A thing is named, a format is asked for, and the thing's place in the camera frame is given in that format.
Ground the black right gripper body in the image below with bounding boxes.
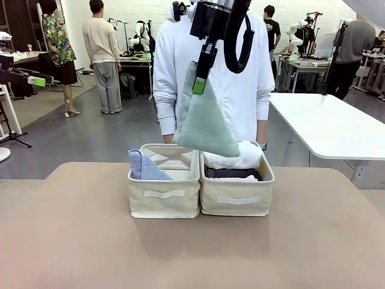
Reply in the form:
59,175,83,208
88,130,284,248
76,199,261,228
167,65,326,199
189,0,233,42

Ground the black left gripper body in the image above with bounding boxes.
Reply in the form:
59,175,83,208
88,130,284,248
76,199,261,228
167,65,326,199
0,67,30,98

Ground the green triangle towel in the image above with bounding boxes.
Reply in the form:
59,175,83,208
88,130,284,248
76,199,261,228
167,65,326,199
173,60,242,158

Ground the white towel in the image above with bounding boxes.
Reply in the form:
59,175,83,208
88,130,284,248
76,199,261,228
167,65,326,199
203,140,263,170

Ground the dark grey towel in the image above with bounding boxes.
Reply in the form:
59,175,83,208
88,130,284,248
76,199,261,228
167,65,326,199
205,167,263,182

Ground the blue triangle towel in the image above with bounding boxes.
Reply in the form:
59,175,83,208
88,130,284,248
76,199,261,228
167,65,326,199
128,149,174,181

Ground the person's left forearm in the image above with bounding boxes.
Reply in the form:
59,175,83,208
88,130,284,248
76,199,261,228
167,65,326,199
256,119,269,145

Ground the person in white hoodie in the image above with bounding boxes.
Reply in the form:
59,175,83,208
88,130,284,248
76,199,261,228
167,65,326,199
152,0,276,146

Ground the woman in floral dress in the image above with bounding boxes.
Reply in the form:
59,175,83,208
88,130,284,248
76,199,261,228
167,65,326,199
41,0,82,119

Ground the black floor tripod stand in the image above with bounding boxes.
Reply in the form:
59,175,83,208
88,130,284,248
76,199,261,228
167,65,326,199
0,95,32,149

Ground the man in printed black t-shirt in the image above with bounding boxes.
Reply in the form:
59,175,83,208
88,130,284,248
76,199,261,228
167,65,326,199
262,4,282,79

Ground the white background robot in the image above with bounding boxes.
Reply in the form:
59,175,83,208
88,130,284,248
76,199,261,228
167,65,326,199
128,20,152,54

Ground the background work desk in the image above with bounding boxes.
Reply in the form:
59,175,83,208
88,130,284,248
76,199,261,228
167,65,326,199
119,50,156,100

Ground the man in beige sweater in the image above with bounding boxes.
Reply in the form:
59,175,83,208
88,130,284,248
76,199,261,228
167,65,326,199
81,0,124,115

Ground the white side table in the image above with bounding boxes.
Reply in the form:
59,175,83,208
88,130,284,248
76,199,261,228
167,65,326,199
269,92,385,191

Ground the beige fabric bin straight label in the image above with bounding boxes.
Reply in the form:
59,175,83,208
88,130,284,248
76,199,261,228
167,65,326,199
199,140,276,217

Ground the beige fabric bin curved label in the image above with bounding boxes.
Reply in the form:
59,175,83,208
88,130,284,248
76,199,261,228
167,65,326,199
127,143,202,220

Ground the man in grey sweater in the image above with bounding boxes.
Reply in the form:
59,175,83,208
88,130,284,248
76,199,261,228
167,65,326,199
325,14,377,101

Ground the seated person in black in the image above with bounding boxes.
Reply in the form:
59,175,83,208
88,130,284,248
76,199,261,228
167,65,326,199
370,29,385,100

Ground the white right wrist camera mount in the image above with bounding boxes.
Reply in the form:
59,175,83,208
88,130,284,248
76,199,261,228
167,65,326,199
165,0,197,23

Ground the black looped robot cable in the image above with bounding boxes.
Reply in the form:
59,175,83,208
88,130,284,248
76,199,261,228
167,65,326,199
223,0,256,74

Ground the black camera tripod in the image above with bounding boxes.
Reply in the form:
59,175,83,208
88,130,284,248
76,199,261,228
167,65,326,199
322,19,350,98

